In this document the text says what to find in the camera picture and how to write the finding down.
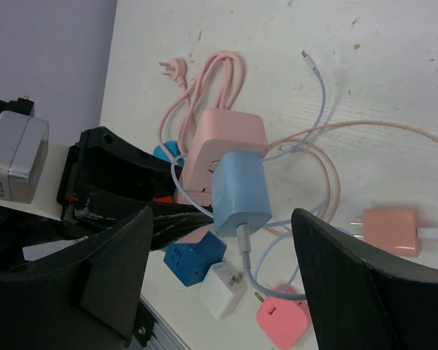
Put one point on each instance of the blue cube plug adapter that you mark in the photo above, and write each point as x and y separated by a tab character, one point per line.
191	262

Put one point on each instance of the white charger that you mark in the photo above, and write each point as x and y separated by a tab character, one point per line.
222	289

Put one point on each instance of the orange usb charger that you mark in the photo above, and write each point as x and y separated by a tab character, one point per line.
392	229

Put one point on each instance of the pale blue usb charger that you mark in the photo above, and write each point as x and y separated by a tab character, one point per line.
239	194

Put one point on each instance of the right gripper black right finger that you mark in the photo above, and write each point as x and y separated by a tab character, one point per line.
361	297

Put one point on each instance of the aluminium front rail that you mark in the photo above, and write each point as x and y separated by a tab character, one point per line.
152	331

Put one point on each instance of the coral plug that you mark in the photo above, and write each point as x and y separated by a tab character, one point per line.
283	321

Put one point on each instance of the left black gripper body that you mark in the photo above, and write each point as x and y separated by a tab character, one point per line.
107	179

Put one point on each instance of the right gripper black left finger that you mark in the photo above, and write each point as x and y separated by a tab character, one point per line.
82	297

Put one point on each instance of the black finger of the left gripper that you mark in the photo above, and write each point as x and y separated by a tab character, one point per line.
171	221

